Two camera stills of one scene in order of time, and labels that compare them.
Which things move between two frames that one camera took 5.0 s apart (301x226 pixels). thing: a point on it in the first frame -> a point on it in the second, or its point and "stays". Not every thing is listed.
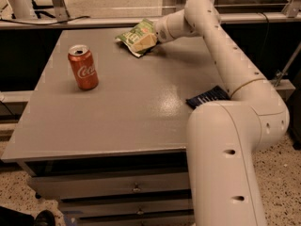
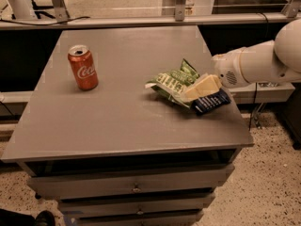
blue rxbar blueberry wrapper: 215,93 stays
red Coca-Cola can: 83,67 stays
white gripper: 162,29 -> 226,69
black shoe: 44,217 stays
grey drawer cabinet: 116,154 stays
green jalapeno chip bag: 146,26 -> 172,84
